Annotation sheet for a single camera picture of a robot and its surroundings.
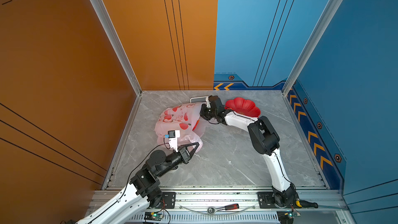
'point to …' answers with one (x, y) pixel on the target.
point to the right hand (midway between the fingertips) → (193, 111)
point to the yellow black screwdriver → (306, 204)
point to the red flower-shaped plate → (243, 106)
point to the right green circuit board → (287, 216)
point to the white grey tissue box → (197, 99)
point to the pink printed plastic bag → (185, 117)
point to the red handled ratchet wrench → (212, 210)
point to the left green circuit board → (153, 216)
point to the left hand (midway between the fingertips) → (199, 145)
